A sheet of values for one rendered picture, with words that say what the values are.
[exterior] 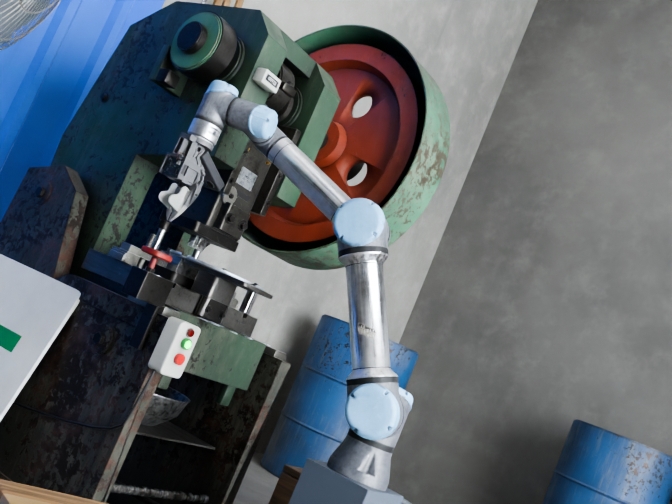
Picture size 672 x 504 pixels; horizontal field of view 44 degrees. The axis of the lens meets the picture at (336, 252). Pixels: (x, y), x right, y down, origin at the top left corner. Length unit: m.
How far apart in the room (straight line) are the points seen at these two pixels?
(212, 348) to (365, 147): 0.86
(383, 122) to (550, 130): 3.30
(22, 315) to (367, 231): 1.04
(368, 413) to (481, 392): 3.71
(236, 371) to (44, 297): 0.57
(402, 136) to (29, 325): 1.23
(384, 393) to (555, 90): 4.46
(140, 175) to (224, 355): 0.59
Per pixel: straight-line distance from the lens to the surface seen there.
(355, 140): 2.75
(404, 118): 2.65
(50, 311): 2.37
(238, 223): 2.41
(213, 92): 2.08
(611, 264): 5.44
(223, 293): 2.34
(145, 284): 2.04
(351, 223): 1.86
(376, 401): 1.80
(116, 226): 2.50
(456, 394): 5.56
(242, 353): 2.39
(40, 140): 3.44
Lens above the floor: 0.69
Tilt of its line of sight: 7 degrees up
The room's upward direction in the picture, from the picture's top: 23 degrees clockwise
